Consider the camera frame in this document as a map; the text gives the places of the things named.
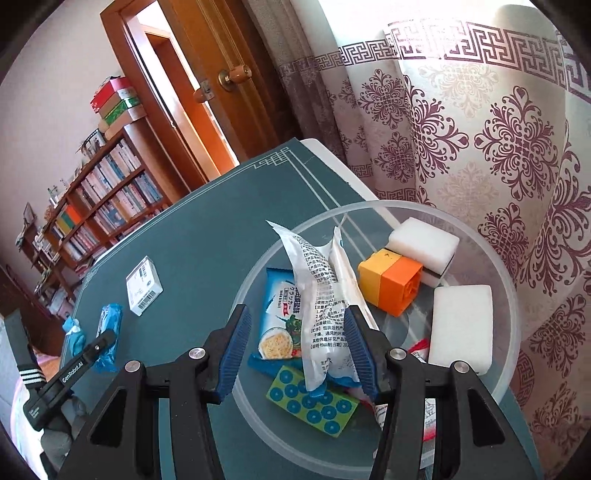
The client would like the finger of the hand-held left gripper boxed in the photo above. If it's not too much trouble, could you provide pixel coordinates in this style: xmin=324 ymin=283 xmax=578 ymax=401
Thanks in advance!
xmin=78 ymin=329 xmax=117 ymax=366

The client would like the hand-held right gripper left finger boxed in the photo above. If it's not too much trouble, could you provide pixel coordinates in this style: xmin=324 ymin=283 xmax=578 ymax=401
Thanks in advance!
xmin=58 ymin=304 xmax=252 ymax=480

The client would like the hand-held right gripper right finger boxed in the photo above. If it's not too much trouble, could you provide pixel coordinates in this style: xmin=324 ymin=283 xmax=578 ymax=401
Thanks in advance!
xmin=344 ymin=305 xmax=539 ymax=480

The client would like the blue tissue packet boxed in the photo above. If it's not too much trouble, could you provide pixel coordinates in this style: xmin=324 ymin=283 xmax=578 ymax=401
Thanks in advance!
xmin=95 ymin=302 xmax=124 ymax=374

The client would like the blue cracker packet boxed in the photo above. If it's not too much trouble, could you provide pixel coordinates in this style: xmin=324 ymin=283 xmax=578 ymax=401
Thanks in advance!
xmin=248 ymin=268 xmax=315 ymax=376

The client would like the white printed snack packet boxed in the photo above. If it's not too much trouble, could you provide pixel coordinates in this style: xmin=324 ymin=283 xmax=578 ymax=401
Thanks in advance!
xmin=331 ymin=225 xmax=382 ymax=334
xmin=267 ymin=220 xmax=363 ymax=401

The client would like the green block with blue dots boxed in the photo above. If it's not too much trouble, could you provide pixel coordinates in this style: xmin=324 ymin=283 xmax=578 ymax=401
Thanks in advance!
xmin=266 ymin=364 xmax=361 ymax=438

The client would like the yellow and orange toy block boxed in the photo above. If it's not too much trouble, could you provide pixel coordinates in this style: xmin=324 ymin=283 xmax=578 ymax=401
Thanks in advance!
xmin=358 ymin=248 xmax=424 ymax=318

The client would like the clear plastic container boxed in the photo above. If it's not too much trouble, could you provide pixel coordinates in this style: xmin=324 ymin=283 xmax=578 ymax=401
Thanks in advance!
xmin=230 ymin=199 xmax=523 ymax=468

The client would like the white sponge with black layer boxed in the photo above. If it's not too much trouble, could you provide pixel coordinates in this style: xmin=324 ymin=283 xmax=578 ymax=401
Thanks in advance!
xmin=387 ymin=218 xmax=460 ymax=289

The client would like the person's left forearm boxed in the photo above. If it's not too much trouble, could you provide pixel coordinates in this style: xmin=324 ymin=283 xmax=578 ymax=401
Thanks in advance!
xmin=4 ymin=313 xmax=48 ymax=395

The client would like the blue cloth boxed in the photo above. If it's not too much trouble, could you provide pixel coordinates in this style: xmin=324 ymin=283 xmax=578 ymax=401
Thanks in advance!
xmin=62 ymin=316 xmax=88 ymax=358

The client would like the red and white packet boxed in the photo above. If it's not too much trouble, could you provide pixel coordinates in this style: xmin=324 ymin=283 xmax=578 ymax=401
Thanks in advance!
xmin=373 ymin=338 xmax=437 ymax=445

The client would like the white medicine box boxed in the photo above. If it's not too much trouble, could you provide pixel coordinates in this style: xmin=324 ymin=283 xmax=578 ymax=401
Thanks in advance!
xmin=126 ymin=255 xmax=164 ymax=317

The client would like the dark wooden cabinet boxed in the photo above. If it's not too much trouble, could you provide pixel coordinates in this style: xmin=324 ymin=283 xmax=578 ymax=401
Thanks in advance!
xmin=0 ymin=263 xmax=65 ymax=335

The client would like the plain white sponge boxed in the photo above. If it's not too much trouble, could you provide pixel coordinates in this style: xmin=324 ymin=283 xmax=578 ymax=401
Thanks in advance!
xmin=427 ymin=284 xmax=495 ymax=378

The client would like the stack of coloured boxes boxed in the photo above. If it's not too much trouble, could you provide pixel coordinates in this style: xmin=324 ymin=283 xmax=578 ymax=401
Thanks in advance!
xmin=99 ymin=98 xmax=148 ymax=139

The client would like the white patterned curtain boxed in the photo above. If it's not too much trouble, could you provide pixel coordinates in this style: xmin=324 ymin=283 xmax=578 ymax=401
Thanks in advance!
xmin=316 ymin=4 xmax=591 ymax=464

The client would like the red and white box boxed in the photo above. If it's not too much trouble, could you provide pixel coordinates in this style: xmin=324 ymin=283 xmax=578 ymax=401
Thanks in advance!
xmin=90 ymin=77 xmax=134 ymax=114

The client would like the grey-brown curtain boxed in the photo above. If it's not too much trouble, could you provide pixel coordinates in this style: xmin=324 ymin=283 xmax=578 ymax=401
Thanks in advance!
xmin=244 ymin=0 xmax=352 ymax=163

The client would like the wooden door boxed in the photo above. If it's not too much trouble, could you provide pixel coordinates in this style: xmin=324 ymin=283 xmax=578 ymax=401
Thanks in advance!
xmin=157 ymin=0 xmax=298 ymax=169

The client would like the wooden door frame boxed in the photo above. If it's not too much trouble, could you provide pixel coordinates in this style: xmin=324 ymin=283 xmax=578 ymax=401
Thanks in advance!
xmin=100 ymin=0 xmax=241 ymax=195

